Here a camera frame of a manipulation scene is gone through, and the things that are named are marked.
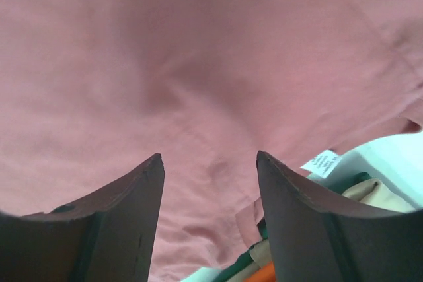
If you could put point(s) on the pink t-shirt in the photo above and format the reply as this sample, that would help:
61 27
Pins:
90 88

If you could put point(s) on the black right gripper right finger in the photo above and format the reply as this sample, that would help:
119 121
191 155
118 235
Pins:
316 234

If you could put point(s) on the beige folded t-shirt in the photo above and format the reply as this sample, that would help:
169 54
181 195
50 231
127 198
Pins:
375 193

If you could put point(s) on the orange folded t-shirt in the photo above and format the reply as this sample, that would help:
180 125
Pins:
265 274

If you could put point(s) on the white care label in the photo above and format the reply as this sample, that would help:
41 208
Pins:
323 164

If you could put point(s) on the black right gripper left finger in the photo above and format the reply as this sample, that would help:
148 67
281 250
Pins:
107 235

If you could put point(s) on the dark green folded t-shirt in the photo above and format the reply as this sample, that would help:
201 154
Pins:
258 255

